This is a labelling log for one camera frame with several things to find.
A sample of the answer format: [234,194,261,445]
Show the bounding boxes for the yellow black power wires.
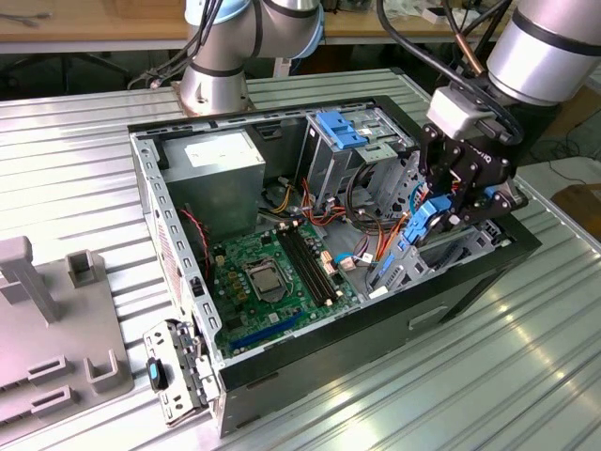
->
[274,177,297,215]

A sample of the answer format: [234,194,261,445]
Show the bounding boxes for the red orange power wires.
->
[300,177,332,229]

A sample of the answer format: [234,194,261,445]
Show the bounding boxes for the black base cable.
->
[128,0,264,91]

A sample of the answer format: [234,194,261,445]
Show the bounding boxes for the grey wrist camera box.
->
[424,86,495,141]

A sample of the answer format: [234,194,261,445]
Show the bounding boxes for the red black twisted wire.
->
[180,209,211,276]

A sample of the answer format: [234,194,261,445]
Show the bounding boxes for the orange wire bundle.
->
[373,209,412,272]

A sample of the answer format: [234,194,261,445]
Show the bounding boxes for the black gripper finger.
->
[449,179,531,226]
[419,122,462,209]

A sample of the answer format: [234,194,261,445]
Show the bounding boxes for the hard disk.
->
[373,193,466,291]

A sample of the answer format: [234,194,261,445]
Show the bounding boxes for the silver power supply box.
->
[162,130,267,245]

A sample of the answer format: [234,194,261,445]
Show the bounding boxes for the green motherboard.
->
[208,218,362,361]

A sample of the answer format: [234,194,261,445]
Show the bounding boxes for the open black PC case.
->
[127,93,544,439]

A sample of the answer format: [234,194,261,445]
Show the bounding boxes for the blue expansion slot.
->
[228,312,304,351]

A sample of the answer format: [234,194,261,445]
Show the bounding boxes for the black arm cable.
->
[375,0,525,147]

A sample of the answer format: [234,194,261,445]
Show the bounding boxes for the grey optical drive cage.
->
[302,108,415,213]

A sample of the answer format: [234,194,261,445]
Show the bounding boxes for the pale blue data wire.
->
[407,185,426,220]

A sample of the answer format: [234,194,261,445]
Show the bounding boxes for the grey parts rack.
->
[0,234,137,427]

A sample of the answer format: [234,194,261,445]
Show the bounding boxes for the wooden desk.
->
[0,0,517,55]

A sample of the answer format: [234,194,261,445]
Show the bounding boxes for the black RAM slot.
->
[286,223,336,303]
[275,225,326,307]
[292,222,343,302]
[281,224,331,305]

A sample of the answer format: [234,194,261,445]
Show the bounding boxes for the black blue retainer latch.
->
[146,356,171,392]

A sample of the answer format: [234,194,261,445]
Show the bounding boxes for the brown cardboard box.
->
[550,182,601,236]

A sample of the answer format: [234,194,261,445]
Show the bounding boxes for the metal expansion card retainer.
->
[142,318,222,428]

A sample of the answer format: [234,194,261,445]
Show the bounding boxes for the grey perforated disk bay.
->
[365,149,512,302]

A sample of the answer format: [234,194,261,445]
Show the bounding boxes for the blue plastic drive latch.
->
[316,110,370,149]

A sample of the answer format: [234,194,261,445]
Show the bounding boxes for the CPU socket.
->
[240,259,296,305]

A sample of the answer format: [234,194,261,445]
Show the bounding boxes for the black cable bundle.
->
[344,163,392,232]

